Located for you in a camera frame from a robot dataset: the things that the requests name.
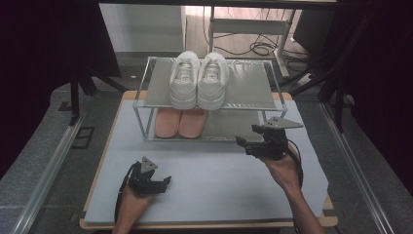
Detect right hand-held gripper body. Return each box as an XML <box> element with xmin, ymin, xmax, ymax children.
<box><xmin>254</xmin><ymin>116</ymin><xmax>305</xmax><ymax>161</ymax></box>

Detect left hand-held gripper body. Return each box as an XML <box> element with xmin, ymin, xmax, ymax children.
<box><xmin>128</xmin><ymin>156</ymin><xmax>164</xmax><ymax>198</ymax></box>

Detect metal shoe rack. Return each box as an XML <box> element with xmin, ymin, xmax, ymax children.
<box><xmin>132</xmin><ymin>57</ymin><xmax>289</xmax><ymax>144</ymax></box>

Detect pink slipper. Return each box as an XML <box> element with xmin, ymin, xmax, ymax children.
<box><xmin>155</xmin><ymin>108</ymin><xmax>183</xmax><ymax>139</ymax></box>
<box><xmin>178</xmin><ymin>108</ymin><xmax>209</xmax><ymax>139</ymax></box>

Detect white sneaker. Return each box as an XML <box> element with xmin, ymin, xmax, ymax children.
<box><xmin>169</xmin><ymin>51</ymin><xmax>202</xmax><ymax>110</ymax></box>
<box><xmin>197</xmin><ymin>52</ymin><xmax>231</xmax><ymax>111</ymax></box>

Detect person's left hand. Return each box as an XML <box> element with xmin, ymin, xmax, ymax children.
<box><xmin>117</xmin><ymin>186</ymin><xmax>155</xmax><ymax>224</ymax></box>

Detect person's right hand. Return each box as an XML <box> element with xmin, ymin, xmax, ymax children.
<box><xmin>259</xmin><ymin>151</ymin><xmax>304</xmax><ymax>195</ymax></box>

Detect pale grey table mat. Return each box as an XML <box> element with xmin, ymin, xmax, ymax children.
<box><xmin>83</xmin><ymin>98</ymin><xmax>329</xmax><ymax>225</ymax></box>

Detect white power strip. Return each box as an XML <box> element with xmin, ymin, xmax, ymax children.
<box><xmin>296</xmin><ymin>73</ymin><xmax>315</xmax><ymax>87</ymax></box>

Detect black metal stand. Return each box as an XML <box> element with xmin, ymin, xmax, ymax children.
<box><xmin>288</xmin><ymin>13</ymin><xmax>361</xmax><ymax>133</ymax></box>

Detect black tripod stand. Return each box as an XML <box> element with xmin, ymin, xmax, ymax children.
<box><xmin>57</xmin><ymin>62</ymin><xmax>129</xmax><ymax>128</ymax></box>

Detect white cabinet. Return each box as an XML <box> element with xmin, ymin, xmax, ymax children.
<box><xmin>98</xmin><ymin>3</ymin><xmax>187</xmax><ymax>54</ymax></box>

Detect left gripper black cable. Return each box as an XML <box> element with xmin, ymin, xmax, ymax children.
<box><xmin>114</xmin><ymin>161</ymin><xmax>139</xmax><ymax>225</ymax></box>

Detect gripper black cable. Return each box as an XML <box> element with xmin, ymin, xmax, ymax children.
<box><xmin>114</xmin><ymin>161</ymin><xmax>139</xmax><ymax>225</ymax></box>
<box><xmin>286</xmin><ymin>138</ymin><xmax>305</xmax><ymax>190</ymax></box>

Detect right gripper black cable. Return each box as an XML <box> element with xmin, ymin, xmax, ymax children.
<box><xmin>286</xmin><ymin>138</ymin><xmax>305</xmax><ymax>190</ymax></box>

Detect black square floor frame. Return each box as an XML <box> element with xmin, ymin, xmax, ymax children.
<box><xmin>71</xmin><ymin>126</ymin><xmax>95</xmax><ymax>150</ymax></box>

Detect black floor cables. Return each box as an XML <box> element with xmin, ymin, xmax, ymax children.
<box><xmin>203</xmin><ymin>6</ymin><xmax>310</xmax><ymax>66</ymax></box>

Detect aluminium floor rail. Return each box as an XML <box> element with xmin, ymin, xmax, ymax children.
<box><xmin>11</xmin><ymin>113</ymin><xmax>87</xmax><ymax>234</ymax></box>
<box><xmin>319</xmin><ymin>101</ymin><xmax>395</xmax><ymax>234</ymax></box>

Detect white desk frame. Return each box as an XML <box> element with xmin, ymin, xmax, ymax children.
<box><xmin>207</xmin><ymin>6</ymin><xmax>292</xmax><ymax>79</ymax></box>

